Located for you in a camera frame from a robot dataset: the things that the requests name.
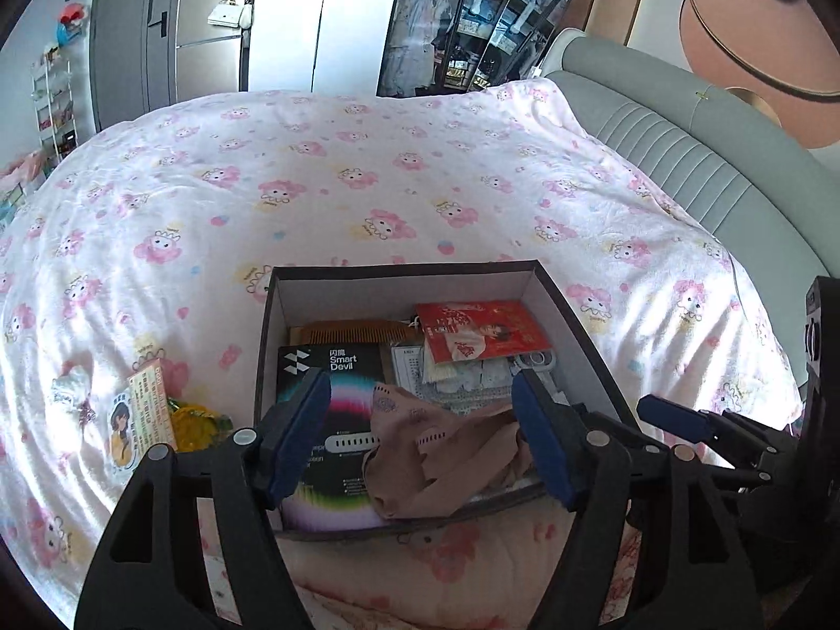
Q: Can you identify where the thin metal ring wall decor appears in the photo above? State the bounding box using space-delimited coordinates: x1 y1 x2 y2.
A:
685 0 840 97

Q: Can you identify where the glass display cabinet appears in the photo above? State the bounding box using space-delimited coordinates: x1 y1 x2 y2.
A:
377 0 559 101

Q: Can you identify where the white wire rack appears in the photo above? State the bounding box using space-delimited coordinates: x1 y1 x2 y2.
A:
31 52 80 160

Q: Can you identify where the white handbag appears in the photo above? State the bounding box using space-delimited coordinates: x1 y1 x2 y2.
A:
208 0 256 31

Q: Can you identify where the grey and white wardrobe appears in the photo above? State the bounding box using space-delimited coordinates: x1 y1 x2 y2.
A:
88 0 409 133

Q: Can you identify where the black cardboard box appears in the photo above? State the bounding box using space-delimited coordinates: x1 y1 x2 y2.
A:
253 260 648 542

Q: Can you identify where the wooden comb with tassel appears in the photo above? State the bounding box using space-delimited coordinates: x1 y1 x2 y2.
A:
289 319 412 347

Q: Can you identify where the white strap watch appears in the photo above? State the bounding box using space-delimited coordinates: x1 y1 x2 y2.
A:
324 433 380 454

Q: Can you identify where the grey-green padded headboard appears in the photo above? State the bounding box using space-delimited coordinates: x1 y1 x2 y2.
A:
538 29 840 317

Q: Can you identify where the yellow flower with green leaves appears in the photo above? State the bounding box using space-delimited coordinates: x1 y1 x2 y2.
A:
164 399 233 454

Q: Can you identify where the beige fabric garment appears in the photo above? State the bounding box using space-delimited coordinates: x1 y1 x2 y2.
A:
360 384 537 519

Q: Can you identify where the red envelope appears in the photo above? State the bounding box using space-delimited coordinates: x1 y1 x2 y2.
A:
415 300 553 366

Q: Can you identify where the pink cartoon printed blanket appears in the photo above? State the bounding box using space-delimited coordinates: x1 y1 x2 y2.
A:
0 77 807 611

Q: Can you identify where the black screen protector packet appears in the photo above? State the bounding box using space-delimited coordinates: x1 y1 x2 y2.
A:
277 343 388 530

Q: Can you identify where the pile of pink toys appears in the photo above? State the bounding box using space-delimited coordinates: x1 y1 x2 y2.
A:
0 150 48 225

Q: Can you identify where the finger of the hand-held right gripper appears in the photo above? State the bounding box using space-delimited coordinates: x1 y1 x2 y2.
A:
626 434 800 492
638 395 796 455

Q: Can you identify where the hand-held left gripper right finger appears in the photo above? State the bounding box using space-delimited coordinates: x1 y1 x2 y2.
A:
511 371 765 630

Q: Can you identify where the cartoon girl sticker card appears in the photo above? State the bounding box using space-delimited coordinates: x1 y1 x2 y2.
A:
105 358 180 475

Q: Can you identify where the white printed packet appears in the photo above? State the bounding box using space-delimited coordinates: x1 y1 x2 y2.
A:
390 341 559 418

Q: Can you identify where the white fluffy puff pink bow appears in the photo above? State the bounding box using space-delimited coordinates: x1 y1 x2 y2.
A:
49 366 101 416

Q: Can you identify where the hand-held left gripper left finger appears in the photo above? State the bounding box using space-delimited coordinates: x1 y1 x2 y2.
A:
73 367 333 630

